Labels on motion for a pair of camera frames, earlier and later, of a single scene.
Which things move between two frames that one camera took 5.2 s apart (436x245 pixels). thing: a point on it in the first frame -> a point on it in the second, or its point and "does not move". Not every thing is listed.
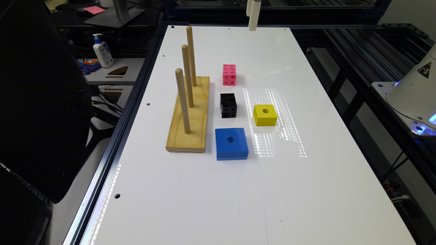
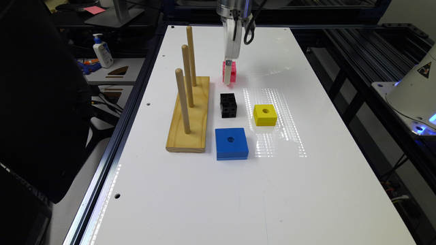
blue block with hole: [231, 144] does not move
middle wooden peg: [186, 56] does not move
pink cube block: [229, 74] does not move
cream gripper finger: [254, 15] -> [227, 73]
